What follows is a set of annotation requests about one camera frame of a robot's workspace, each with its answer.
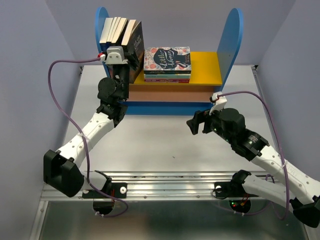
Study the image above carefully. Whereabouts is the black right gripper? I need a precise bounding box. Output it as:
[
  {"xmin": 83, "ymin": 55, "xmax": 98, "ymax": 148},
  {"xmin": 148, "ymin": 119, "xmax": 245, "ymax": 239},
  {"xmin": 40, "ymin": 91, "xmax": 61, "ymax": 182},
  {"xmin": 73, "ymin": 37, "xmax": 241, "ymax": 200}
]
[{"xmin": 186, "ymin": 103, "xmax": 234, "ymax": 144}]

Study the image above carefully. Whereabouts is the Tale of Two Cities book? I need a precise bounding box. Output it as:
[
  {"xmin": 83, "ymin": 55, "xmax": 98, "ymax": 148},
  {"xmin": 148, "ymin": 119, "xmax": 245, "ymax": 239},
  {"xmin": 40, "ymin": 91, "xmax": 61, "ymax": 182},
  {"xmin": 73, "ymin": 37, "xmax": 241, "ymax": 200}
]
[{"xmin": 121, "ymin": 19, "xmax": 145, "ymax": 84}]

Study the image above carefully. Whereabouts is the Nineteen Eighty-Four dark book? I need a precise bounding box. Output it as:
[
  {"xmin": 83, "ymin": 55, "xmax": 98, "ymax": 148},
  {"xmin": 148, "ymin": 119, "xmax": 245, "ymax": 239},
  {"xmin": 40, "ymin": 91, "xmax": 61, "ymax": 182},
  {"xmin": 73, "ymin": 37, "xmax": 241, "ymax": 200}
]
[{"xmin": 113, "ymin": 17, "xmax": 129, "ymax": 46}]

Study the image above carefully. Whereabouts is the Animal Farm blue book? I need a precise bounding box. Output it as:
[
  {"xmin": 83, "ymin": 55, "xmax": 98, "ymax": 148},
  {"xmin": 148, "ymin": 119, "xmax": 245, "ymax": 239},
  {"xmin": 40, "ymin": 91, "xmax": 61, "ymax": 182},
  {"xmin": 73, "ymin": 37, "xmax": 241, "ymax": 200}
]
[{"xmin": 106, "ymin": 17, "xmax": 118, "ymax": 44}]

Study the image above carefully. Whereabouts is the Three Days to See book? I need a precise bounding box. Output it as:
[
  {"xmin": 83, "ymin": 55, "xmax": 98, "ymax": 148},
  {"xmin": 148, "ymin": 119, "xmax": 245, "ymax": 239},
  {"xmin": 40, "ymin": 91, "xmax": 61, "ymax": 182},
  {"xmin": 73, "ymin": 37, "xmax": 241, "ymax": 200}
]
[{"xmin": 111, "ymin": 17, "xmax": 123, "ymax": 44}]

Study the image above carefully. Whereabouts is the Jane Eyre blue book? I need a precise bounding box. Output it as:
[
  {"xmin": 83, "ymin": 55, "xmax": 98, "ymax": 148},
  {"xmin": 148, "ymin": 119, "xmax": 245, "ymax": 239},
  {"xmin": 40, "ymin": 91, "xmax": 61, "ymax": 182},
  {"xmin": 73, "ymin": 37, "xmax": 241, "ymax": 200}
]
[{"xmin": 99, "ymin": 17, "xmax": 113, "ymax": 52}]

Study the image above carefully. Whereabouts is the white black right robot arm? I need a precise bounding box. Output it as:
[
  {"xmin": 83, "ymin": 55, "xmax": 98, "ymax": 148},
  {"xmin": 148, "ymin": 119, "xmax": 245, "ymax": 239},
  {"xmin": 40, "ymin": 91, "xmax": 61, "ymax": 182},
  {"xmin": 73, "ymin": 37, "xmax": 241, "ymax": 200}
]
[{"xmin": 186, "ymin": 108, "xmax": 320, "ymax": 228}]

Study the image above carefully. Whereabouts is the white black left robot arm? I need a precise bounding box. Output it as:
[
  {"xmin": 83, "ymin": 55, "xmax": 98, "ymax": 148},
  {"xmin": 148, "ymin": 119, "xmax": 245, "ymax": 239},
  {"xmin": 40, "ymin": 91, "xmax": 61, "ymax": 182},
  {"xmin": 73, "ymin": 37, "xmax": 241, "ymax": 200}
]
[{"xmin": 43, "ymin": 46, "xmax": 139, "ymax": 197}]

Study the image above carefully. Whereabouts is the pink red spine book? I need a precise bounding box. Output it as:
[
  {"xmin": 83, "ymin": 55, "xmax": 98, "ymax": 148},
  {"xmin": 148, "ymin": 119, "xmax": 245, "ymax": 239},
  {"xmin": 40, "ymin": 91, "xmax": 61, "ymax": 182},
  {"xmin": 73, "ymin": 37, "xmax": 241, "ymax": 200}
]
[{"xmin": 144, "ymin": 78, "xmax": 190, "ymax": 84}]

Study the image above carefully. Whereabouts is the Little Women floral book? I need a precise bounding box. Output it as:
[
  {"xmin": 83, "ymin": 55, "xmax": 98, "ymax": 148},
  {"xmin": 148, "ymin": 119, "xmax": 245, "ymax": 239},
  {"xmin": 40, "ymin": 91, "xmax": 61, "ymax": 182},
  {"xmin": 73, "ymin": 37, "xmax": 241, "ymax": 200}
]
[{"xmin": 143, "ymin": 46, "xmax": 192, "ymax": 75}]

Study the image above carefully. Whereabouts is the teal spine book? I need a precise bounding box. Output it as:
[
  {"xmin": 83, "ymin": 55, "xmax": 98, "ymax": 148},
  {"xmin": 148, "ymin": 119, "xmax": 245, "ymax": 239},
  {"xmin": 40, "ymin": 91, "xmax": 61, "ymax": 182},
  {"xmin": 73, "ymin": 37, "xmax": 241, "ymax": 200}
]
[{"xmin": 144, "ymin": 73, "xmax": 191, "ymax": 79}]

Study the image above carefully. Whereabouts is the blue yellow wooden bookshelf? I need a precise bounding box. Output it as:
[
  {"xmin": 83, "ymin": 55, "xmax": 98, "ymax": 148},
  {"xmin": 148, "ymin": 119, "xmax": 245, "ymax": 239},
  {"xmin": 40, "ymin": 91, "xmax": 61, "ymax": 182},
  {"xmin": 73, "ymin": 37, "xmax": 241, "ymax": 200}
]
[{"xmin": 95, "ymin": 7, "xmax": 244, "ymax": 116}]

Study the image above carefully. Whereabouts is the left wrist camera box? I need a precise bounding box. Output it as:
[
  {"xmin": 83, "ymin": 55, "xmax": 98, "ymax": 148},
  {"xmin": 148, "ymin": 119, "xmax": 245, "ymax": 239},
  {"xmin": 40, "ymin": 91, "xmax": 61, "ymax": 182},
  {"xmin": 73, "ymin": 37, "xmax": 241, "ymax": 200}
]
[{"xmin": 98, "ymin": 46, "xmax": 128, "ymax": 65}]

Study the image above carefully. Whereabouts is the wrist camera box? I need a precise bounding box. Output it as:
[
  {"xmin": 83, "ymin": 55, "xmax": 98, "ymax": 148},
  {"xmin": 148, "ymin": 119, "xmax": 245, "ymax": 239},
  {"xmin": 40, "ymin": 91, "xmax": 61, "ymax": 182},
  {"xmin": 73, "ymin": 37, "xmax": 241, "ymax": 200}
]
[
  {"xmin": 98, "ymin": 46, "xmax": 128, "ymax": 65},
  {"xmin": 209, "ymin": 91, "xmax": 227, "ymax": 115}
]

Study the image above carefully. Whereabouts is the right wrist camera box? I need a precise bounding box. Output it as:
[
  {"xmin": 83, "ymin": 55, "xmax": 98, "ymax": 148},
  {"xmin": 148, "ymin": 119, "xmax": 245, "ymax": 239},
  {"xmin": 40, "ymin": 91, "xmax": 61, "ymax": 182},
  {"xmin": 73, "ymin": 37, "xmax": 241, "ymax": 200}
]
[{"xmin": 209, "ymin": 91, "xmax": 227, "ymax": 115}]

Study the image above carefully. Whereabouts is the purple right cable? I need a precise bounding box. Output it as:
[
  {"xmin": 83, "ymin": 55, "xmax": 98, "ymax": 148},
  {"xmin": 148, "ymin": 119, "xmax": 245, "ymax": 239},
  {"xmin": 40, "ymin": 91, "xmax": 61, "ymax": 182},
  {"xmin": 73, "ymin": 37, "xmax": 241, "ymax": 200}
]
[{"xmin": 212, "ymin": 90, "xmax": 291, "ymax": 221}]

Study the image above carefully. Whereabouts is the aluminium mounting rail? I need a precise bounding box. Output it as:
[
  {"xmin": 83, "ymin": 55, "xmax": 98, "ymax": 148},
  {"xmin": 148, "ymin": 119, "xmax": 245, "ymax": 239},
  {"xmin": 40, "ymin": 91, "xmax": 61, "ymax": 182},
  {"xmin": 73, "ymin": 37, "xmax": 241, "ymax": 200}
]
[{"xmin": 42, "ymin": 170, "xmax": 283, "ymax": 201}]

